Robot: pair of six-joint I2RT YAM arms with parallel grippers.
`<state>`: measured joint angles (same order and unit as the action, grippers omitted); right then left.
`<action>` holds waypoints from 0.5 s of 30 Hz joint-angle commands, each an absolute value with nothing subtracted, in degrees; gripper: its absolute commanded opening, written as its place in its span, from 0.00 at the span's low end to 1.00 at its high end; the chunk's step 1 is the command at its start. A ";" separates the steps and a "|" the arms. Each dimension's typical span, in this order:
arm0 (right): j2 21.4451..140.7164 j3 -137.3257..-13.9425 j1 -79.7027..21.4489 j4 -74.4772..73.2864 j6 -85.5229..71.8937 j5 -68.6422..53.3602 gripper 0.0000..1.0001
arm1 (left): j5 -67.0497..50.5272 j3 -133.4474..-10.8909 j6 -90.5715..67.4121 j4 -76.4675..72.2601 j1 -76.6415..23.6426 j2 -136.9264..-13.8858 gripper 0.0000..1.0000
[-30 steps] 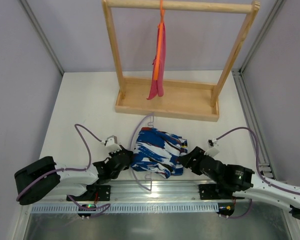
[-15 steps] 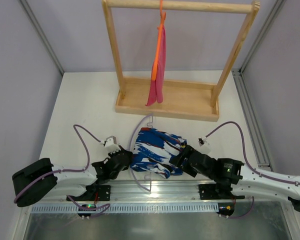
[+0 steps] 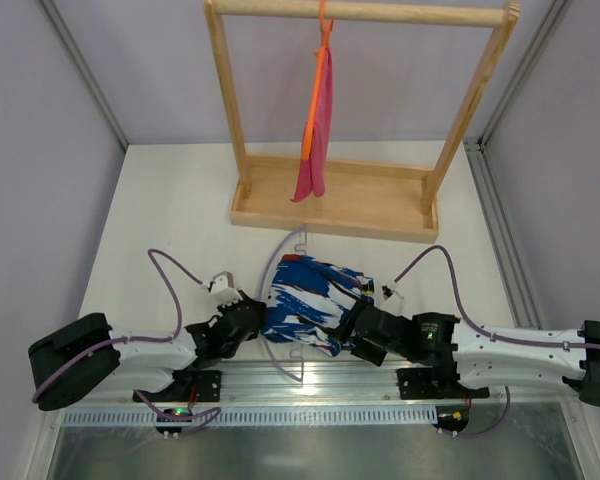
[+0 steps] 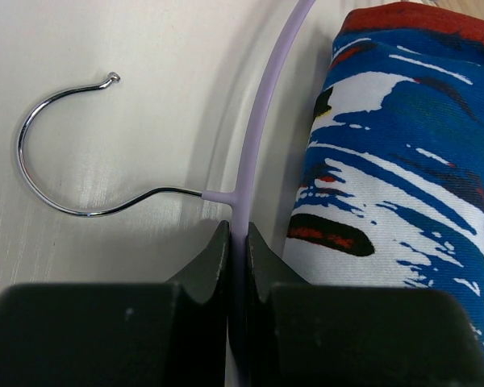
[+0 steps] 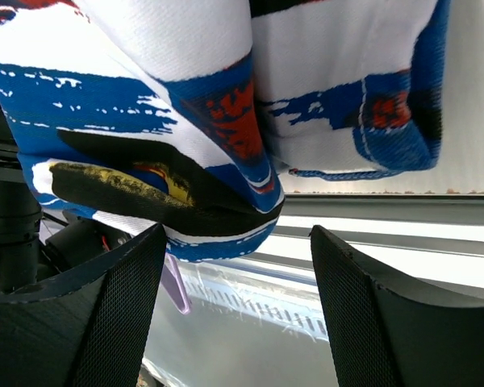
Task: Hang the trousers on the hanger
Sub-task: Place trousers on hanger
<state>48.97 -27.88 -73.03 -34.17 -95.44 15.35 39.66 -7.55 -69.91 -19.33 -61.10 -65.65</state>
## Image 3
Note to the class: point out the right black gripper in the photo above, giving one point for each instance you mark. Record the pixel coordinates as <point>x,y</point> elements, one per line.
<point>358,320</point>

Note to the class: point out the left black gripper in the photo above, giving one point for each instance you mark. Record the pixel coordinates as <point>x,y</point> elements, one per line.
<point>252,316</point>

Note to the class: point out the blue white patterned trousers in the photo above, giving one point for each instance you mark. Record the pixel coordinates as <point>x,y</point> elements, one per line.
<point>308,301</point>

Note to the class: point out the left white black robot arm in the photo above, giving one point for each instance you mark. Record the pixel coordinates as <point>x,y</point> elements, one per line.
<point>92,358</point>

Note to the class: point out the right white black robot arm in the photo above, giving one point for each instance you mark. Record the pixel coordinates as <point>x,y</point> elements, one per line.
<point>466,357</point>

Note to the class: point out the pink garment on hanger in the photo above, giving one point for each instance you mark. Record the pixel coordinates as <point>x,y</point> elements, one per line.
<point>311,175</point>

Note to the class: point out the orange plastic hanger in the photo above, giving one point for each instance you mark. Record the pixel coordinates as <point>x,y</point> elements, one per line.
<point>326,27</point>

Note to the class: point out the left black connector board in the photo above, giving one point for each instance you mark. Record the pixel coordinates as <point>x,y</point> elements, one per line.
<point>176,420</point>

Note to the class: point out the black connector board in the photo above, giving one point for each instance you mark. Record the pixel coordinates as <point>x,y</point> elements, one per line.
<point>176,420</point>
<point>452,423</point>

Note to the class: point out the right black connector board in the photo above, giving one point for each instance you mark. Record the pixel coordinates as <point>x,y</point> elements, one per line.
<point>452,423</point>

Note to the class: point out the wooden clothes rack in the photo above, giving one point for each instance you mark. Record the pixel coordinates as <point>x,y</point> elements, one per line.
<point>388,201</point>

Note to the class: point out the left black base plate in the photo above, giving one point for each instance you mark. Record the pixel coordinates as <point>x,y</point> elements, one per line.
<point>186,386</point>

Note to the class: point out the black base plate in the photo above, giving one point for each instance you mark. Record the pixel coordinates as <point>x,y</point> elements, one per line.
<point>186,386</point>
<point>426,384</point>

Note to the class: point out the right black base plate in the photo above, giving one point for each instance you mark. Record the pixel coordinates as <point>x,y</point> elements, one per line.
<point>426,384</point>

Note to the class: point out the aluminium front rail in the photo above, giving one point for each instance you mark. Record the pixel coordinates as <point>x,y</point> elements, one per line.
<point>255,381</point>

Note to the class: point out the slotted grey cable duct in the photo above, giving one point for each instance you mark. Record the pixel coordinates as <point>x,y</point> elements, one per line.
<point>263,416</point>

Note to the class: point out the right aluminium side rail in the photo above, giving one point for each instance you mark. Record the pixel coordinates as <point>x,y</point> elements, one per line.
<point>523,304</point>

